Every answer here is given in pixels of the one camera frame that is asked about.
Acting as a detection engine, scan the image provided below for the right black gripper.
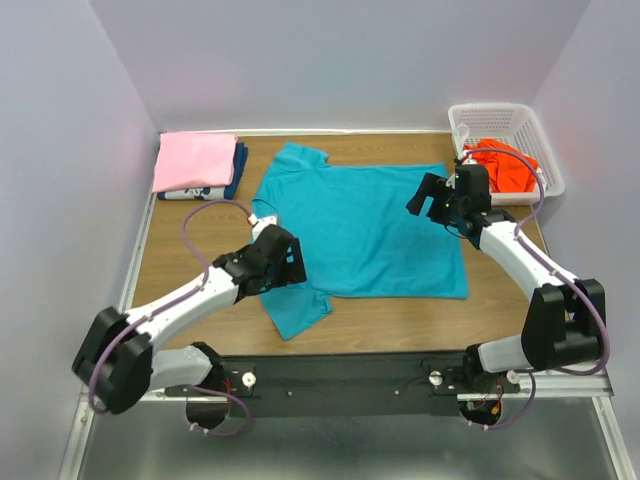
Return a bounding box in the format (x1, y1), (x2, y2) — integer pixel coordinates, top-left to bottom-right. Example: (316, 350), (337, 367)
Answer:
(405, 172), (465, 229)

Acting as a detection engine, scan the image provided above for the teal t shirt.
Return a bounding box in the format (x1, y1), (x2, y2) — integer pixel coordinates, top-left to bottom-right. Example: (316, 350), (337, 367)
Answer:
(251, 143), (469, 340)

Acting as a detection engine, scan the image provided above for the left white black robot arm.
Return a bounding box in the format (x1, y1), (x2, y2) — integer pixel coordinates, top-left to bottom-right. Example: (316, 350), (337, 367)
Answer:
(72, 224), (306, 414)

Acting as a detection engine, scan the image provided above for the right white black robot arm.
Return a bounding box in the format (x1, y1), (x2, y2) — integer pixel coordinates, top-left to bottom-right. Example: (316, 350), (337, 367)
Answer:
(406, 164), (610, 392)

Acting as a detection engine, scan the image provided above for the orange t shirt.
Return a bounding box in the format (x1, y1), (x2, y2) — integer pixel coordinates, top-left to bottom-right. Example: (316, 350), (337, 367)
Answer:
(464, 138), (537, 193)

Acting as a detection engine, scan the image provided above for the white plastic basket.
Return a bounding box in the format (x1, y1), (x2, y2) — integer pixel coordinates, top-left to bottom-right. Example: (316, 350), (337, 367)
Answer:
(448, 103), (565, 206)

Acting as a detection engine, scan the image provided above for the folded navy blue t shirt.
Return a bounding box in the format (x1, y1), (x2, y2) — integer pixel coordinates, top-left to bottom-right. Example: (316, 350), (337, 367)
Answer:
(157, 142), (249, 201)

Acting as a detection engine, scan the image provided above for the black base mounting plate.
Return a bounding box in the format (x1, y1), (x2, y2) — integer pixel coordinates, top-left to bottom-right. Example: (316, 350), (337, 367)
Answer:
(184, 351), (506, 419)

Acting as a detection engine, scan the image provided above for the folded pink t shirt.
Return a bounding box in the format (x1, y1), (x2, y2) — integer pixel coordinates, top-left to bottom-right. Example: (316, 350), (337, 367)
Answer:
(152, 132), (238, 193)

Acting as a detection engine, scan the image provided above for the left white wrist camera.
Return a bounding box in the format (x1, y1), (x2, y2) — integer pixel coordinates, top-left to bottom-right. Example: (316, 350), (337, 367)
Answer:
(248, 213), (278, 239)

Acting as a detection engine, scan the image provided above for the aluminium frame rail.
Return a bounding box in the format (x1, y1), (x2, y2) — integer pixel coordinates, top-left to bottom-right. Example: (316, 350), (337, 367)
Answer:
(58, 193), (156, 479)

